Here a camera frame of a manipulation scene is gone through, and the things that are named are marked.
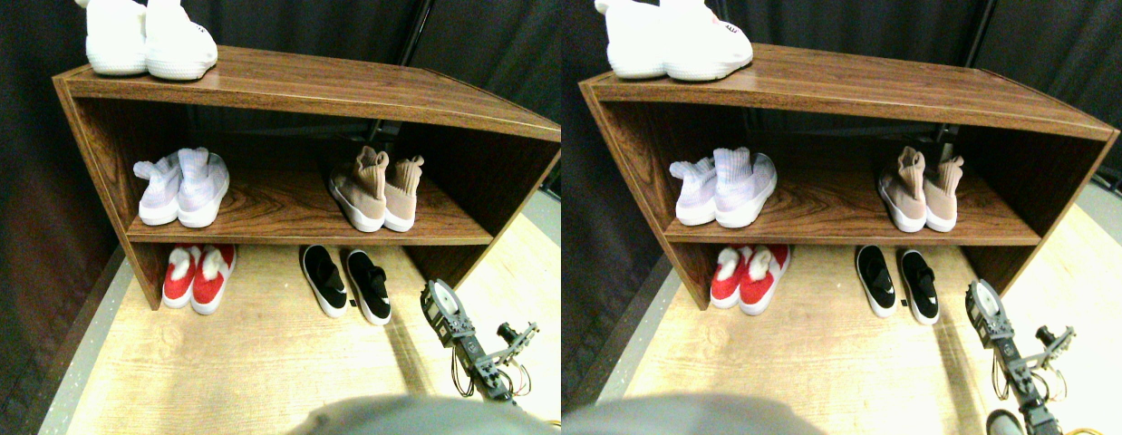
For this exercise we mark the black shoe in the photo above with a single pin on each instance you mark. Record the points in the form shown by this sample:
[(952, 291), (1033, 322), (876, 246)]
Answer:
[(371, 290), (876, 283), (324, 283), (921, 290)]

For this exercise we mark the beige shoe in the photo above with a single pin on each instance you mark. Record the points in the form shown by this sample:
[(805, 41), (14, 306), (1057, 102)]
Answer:
[(403, 199), (943, 199), (904, 192), (360, 192)]

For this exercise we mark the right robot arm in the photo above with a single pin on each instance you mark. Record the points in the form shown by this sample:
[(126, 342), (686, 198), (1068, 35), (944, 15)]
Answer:
[(493, 381), (1028, 399)]

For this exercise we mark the red shoe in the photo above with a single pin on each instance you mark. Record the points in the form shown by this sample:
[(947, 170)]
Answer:
[(211, 285), (762, 285), (728, 283), (178, 283)]

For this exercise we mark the lilac shoe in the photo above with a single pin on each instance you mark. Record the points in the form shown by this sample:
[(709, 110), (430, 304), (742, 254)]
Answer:
[(693, 195), (203, 192), (158, 195), (747, 192)]

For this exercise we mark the brown shoe rack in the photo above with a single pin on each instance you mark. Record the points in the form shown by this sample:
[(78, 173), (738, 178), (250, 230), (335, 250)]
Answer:
[(325, 86), (851, 86)]

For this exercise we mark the black curtain stand pole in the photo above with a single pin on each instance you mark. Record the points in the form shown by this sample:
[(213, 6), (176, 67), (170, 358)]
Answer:
[(982, 32), (416, 32)]

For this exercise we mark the white shoe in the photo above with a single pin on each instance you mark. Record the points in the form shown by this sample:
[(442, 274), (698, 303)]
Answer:
[(182, 45), (710, 45), (115, 41), (632, 41)]

